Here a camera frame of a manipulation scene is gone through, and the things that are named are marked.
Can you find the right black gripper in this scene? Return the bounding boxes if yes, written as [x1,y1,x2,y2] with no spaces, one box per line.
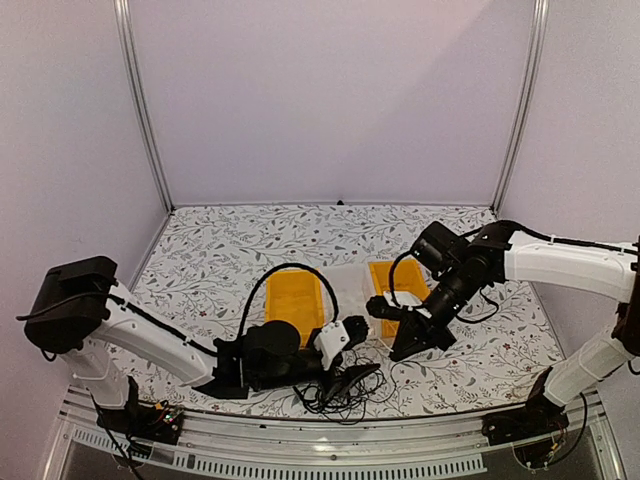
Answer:
[390,265,477,362]

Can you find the black cable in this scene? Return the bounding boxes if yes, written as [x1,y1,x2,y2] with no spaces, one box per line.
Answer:
[292,349,416,426]

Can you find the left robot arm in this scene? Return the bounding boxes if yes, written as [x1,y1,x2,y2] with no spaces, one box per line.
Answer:
[18,256,380,434]

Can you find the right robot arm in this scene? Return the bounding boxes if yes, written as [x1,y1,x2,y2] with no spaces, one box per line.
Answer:
[390,220,639,436]

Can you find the right yellow bin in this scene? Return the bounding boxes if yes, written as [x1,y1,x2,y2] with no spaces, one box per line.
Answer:
[369,259,430,346]

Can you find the yellow bin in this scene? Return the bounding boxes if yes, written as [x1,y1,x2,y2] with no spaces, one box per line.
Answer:
[265,269,325,348]
[369,259,430,346]

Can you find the clear plastic bin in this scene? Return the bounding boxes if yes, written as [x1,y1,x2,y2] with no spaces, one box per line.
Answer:
[320,264,380,340]

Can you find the left yellow bin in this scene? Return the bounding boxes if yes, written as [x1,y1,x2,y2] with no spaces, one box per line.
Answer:
[265,269,325,348]

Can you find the floral table mat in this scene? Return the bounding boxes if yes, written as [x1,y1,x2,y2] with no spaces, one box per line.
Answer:
[131,205,562,419]

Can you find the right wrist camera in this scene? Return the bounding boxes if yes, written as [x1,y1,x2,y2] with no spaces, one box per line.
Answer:
[366,295,425,321]

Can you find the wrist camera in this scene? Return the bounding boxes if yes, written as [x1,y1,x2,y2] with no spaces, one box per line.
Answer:
[312,315,369,371]
[366,295,425,321]

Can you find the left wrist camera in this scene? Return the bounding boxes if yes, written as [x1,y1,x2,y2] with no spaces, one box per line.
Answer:
[312,315,369,371]

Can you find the front aluminium rail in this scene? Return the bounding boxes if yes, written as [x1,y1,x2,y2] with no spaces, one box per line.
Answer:
[37,376,632,479]

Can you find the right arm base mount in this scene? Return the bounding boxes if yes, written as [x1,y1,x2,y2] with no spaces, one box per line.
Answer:
[481,377,569,469]

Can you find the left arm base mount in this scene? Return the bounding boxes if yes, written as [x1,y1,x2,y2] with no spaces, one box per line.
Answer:
[96,377,184,445]

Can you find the right aluminium frame post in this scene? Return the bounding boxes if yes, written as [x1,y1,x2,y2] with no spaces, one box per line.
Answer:
[491,0,550,217]

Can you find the aluminium frame post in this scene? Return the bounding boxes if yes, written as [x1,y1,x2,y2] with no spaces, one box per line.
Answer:
[491,0,550,217]
[113,0,175,214]

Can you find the left aluminium frame post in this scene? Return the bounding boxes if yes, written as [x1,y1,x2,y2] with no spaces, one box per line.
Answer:
[113,0,175,214]

